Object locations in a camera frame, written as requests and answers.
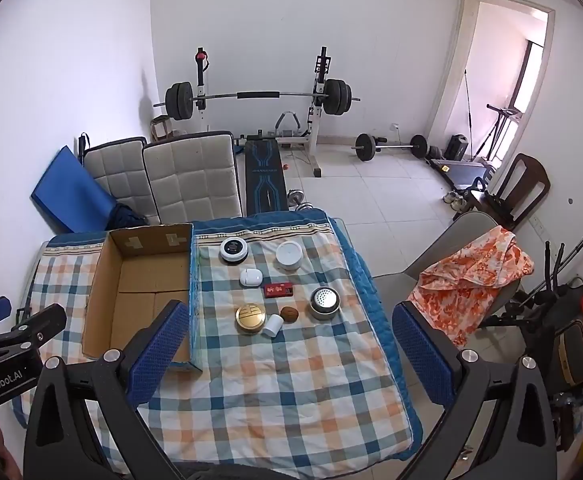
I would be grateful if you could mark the pair of white shoes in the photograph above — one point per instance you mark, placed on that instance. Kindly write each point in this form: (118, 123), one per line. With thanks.
(455, 201)

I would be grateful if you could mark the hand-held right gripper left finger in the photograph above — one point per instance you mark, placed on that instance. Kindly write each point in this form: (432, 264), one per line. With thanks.
(159, 350)

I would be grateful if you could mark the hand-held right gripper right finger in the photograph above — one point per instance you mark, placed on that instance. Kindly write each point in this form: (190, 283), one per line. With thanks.
(421, 355)

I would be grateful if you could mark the grey quilted cushion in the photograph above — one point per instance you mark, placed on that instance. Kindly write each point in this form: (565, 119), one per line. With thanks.
(116, 175)
(191, 180)

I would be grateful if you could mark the small white bottle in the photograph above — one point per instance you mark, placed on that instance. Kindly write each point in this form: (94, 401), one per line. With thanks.
(273, 325)

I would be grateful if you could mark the perforated steel strainer cup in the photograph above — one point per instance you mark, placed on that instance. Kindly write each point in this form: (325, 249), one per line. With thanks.
(324, 302)

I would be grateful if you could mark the black tripod stands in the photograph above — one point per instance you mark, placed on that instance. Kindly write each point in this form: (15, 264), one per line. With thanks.
(551, 280)

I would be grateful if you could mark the dark blue cloth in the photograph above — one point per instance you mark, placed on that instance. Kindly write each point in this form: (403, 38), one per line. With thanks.
(127, 217)

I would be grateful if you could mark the brown cardboard box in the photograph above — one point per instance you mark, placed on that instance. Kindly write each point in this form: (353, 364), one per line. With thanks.
(136, 280)

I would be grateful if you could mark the black and yellow case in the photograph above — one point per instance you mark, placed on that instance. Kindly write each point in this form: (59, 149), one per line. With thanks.
(566, 355)

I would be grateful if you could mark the grey chair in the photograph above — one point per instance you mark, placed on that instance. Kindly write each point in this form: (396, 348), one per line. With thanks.
(441, 250)

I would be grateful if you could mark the black and blue weight bench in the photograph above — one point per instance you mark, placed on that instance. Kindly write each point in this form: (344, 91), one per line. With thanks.
(266, 180)

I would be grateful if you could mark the gold round tin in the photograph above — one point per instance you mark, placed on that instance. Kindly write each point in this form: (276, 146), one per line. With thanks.
(251, 317)

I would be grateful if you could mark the brown walnut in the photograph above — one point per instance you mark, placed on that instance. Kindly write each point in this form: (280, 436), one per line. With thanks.
(289, 315)

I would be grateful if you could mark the small red box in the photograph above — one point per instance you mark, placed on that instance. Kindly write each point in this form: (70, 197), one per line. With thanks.
(277, 290)

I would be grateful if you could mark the person's dark clothing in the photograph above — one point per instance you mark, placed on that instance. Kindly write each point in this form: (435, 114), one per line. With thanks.
(241, 472)

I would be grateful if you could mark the blue foam mat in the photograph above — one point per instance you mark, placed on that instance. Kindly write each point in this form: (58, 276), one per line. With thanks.
(71, 190)

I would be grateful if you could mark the black treadmill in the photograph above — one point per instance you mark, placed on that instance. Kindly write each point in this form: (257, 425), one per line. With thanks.
(459, 170)

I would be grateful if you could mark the short barbell with black plates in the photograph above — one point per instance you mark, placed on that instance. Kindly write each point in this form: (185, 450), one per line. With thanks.
(366, 147)

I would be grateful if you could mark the plaid blanket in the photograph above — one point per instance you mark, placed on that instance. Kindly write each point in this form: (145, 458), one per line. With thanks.
(291, 385)

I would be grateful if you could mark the orange patterned cloth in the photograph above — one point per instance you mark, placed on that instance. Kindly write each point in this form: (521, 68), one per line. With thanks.
(471, 280)

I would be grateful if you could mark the chrome dumbbell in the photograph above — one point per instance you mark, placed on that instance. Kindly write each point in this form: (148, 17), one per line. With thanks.
(300, 201)

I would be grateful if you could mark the white earbuds case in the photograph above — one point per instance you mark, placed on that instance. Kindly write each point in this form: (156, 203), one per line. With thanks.
(251, 277)

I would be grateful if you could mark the black floor appliance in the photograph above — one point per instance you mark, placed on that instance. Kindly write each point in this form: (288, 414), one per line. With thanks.
(455, 147)

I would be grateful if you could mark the dark wooden chair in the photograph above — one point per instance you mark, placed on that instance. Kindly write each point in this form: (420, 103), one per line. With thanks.
(526, 180)

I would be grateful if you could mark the cream door frame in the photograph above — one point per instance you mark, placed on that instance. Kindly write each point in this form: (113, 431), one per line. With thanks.
(459, 60)

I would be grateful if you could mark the white jar with black lid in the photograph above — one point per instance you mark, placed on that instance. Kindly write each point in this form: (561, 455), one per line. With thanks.
(233, 250)

